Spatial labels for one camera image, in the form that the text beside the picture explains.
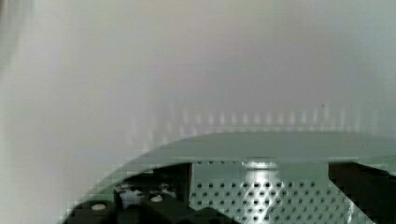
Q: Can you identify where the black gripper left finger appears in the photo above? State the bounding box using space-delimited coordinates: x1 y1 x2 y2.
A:
113 163 192 207

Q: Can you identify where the green plastic strainer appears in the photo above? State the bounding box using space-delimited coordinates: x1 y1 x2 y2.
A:
59 132 395 224

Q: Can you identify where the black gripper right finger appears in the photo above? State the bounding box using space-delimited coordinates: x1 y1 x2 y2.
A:
328 162 396 224

